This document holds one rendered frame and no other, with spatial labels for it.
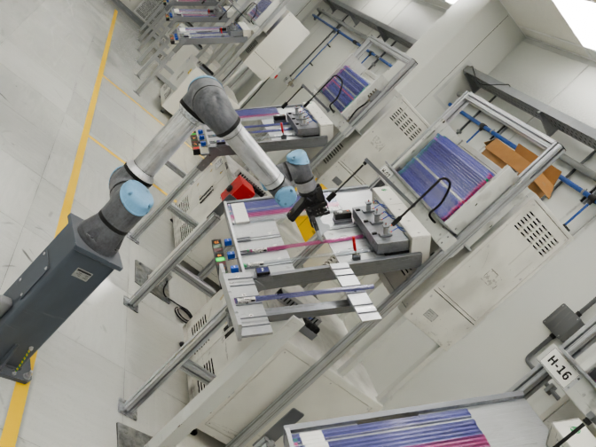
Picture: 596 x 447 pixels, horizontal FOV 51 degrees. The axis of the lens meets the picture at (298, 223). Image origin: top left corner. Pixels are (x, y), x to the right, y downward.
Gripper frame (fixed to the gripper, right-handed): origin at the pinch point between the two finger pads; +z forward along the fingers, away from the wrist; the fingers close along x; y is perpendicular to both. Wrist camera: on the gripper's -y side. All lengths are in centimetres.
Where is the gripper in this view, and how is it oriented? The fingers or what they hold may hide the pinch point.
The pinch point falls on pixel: (316, 234)
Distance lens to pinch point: 242.4
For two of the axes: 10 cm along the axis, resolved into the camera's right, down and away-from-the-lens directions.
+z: 2.8, 8.2, 4.9
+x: -2.2, -4.5, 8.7
